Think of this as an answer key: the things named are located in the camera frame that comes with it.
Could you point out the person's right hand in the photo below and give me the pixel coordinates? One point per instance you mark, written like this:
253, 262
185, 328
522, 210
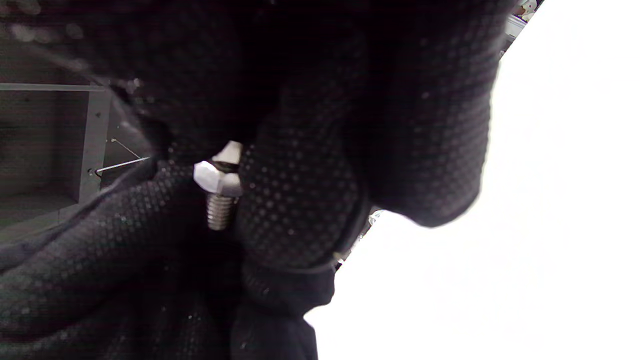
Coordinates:
325, 100

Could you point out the person's left hand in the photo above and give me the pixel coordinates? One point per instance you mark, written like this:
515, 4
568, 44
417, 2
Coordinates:
100, 285

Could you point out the silver hex nut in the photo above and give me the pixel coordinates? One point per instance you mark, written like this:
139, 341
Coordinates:
217, 180

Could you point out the silver threaded screw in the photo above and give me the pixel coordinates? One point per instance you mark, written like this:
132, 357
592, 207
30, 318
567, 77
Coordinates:
220, 212

